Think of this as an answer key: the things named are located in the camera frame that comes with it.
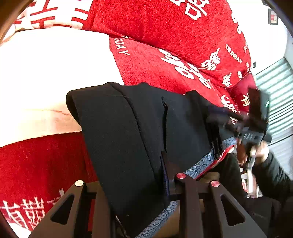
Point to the black sleeve forearm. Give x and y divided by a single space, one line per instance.
272 179

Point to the wall picture frame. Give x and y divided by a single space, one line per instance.
272 17

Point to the person's right hand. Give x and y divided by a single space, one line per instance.
260 152

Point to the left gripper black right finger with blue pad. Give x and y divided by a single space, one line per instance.
206 209

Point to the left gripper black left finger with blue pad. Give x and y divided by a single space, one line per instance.
83 211

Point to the black pants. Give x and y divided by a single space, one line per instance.
126 128

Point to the red white printed bedspread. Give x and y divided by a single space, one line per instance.
42 146

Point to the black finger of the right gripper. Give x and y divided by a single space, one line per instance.
226 119

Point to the red printed pillow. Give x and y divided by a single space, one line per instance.
204 33

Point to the dark red small cushion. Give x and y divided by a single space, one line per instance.
240 93

